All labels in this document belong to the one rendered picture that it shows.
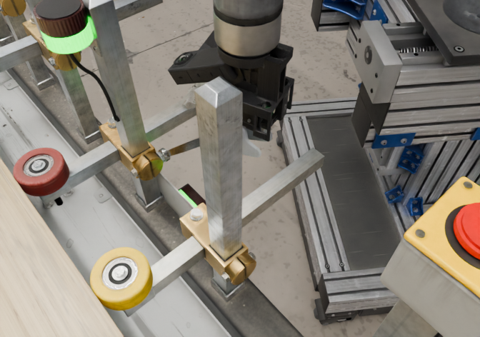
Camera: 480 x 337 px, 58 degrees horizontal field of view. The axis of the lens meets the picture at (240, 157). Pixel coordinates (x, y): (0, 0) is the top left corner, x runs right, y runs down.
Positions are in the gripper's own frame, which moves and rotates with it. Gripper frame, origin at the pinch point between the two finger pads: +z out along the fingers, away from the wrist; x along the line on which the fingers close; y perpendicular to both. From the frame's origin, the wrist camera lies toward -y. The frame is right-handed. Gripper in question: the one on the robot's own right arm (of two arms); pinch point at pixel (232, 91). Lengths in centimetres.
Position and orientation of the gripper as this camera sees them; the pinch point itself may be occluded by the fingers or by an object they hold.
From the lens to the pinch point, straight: 96.0
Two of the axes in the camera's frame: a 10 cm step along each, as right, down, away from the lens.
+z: 0.1, 6.3, 7.8
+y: 7.5, -5.2, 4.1
